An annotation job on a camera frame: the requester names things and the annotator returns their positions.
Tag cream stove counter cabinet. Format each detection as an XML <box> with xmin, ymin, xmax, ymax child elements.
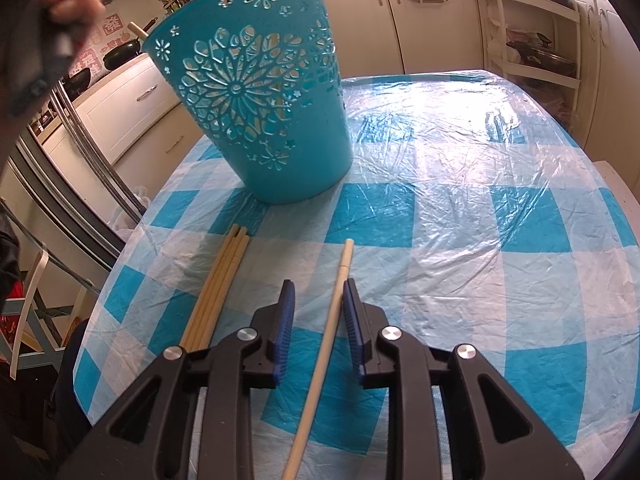
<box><xmin>42</xmin><ymin>55</ymin><xmax>201</xmax><ymax>211</ymax></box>

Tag red paper wall decorations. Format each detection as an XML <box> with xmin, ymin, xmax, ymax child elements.
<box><xmin>75</xmin><ymin>12</ymin><xmax>132</xmax><ymax>68</ymax></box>

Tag cream kitchen cabinet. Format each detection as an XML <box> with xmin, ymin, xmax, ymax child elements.
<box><xmin>575</xmin><ymin>0</ymin><xmax>631</xmax><ymax>136</ymax></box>
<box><xmin>320</xmin><ymin>0</ymin><xmax>486</xmax><ymax>78</ymax></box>

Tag white wooden bench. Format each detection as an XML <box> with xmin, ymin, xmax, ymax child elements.
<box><xmin>594</xmin><ymin>160</ymin><xmax>636</xmax><ymax>211</ymax></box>

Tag white wooden chair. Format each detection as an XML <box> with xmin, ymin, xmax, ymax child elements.
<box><xmin>7</xmin><ymin>250</ymin><xmax>96</xmax><ymax>376</ymax></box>

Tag small black pan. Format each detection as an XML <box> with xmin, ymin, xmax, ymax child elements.
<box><xmin>65</xmin><ymin>67</ymin><xmax>93</xmax><ymax>100</ymax></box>

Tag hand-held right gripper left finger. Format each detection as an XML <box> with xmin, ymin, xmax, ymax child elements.
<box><xmin>56</xmin><ymin>280</ymin><xmax>296</xmax><ymax>480</ymax></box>

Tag black wok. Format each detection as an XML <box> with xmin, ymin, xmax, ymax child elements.
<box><xmin>102</xmin><ymin>37</ymin><xmax>143</xmax><ymax>72</ymax></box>

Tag bundle of wooden chopsticks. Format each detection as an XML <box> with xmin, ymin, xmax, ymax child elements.
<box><xmin>179</xmin><ymin>225</ymin><xmax>240</xmax><ymax>351</ymax></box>

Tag teal perforated plastic basket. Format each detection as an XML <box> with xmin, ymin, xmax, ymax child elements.
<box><xmin>141</xmin><ymin>0</ymin><xmax>354</xmax><ymax>206</ymax></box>

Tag white plastic bag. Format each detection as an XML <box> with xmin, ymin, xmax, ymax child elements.
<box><xmin>111</xmin><ymin>185</ymin><xmax>151</xmax><ymax>242</ymax></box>

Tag white plastic shelf rack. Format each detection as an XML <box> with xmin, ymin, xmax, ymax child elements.
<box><xmin>477</xmin><ymin>0</ymin><xmax>583</xmax><ymax>111</ymax></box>

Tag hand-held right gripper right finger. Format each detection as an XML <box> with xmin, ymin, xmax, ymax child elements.
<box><xmin>341</xmin><ymin>277</ymin><xmax>586</xmax><ymax>480</ymax></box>

